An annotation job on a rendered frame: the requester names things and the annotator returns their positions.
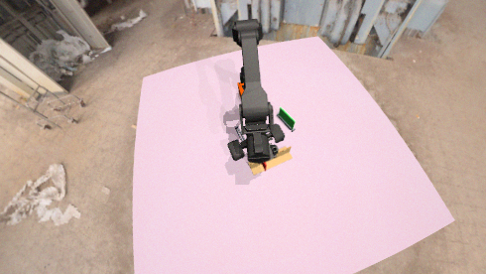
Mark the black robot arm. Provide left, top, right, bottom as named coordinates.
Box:
left=232, top=19, right=279, bottom=164

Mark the green board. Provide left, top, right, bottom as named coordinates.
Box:
left=279, top=107, right=296, bottom=129

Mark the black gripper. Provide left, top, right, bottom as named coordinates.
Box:
left=227, top=123, right=285, bottom=161

